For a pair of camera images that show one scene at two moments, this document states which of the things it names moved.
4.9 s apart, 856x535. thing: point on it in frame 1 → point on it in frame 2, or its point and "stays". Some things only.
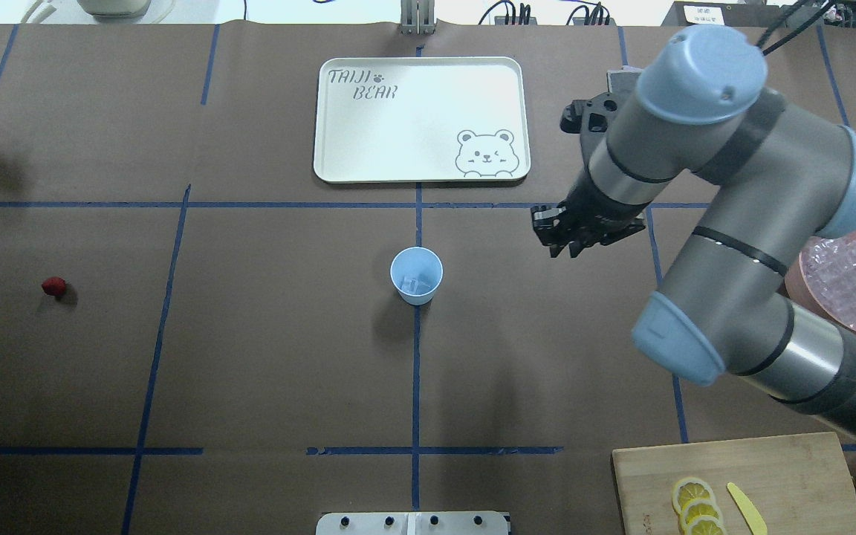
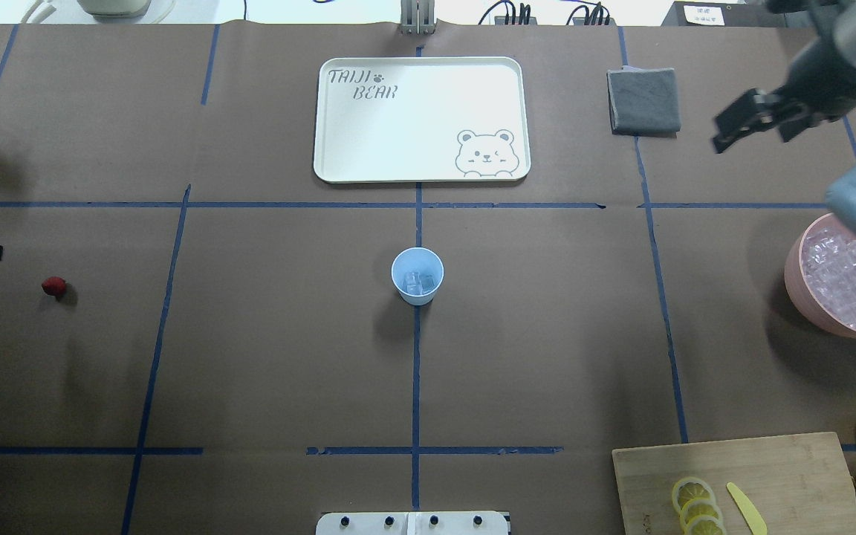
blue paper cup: x=416 y=272 stays
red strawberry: x=55 y=285 stays
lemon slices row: x=698 y=510 stays
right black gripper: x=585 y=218 → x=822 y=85
